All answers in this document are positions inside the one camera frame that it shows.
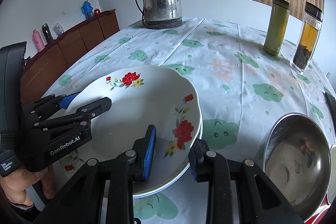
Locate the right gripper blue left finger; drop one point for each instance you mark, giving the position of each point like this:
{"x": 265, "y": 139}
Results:
{"x": 144, "y": 151}

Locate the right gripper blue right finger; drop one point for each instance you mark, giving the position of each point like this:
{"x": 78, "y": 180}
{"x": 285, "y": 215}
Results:
{"x": 197, "y": 159}

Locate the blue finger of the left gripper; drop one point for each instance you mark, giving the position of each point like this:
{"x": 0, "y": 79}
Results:
{"x": 66, "y": 100}
{"x": 95, "y": 108}

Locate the red flower white plate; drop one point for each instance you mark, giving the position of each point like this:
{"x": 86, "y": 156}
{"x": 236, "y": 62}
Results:
{"x": 141, "y": 96}

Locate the pink floral rimmed plate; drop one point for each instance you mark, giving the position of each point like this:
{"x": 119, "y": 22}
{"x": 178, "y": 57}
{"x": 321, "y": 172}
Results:
{"x": 175, "y": 135}

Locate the person's left hand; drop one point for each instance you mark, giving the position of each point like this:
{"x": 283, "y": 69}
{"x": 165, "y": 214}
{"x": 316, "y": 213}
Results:
{"x": 15, "y": 184}

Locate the brown wooden sideboard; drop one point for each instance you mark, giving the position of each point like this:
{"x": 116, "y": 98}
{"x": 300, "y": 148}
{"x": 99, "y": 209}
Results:
{"x": 43, "y": 69}

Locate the pink thermos flask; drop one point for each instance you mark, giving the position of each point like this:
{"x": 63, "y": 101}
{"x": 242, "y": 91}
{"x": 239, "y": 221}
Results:
{"x": 37, "y": 39}

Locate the black thermos flask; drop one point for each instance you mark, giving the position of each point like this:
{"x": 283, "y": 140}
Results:
{"x": 47, "y": 33}

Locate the clear patterned glass jar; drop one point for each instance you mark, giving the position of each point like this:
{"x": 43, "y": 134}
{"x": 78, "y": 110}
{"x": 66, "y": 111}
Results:
{"x": 58, "y": 29}

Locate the cloud print tablecloth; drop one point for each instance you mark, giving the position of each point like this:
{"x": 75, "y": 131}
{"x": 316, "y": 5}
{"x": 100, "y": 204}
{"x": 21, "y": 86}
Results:
{"x": 242, "y": 89}

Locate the small red object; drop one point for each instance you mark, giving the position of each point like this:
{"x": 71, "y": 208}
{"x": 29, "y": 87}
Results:
{"x": 96, "y": 11}

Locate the blue thermos jug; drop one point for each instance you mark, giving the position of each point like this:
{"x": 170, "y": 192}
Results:
{"x": 87, "y": 10}

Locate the stainless steel bowl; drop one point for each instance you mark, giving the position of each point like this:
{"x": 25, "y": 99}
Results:
{"x": 295, "y": 155}

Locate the stainless electric kettle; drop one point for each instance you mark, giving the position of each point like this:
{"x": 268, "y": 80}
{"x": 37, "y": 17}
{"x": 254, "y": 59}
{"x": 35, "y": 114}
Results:
{"x": 161, "y": 14}

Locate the black smartphone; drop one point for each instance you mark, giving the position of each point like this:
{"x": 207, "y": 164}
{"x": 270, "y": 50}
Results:
{"x": 330, "y": 102}

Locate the green thermos bottle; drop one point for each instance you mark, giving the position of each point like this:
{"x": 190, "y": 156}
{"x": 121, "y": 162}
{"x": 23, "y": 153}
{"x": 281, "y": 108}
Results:
{"x": 277, "y": 27}

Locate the glass tea bottle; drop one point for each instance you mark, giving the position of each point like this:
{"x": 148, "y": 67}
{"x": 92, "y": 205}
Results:
{"x": 312, "y": 22}

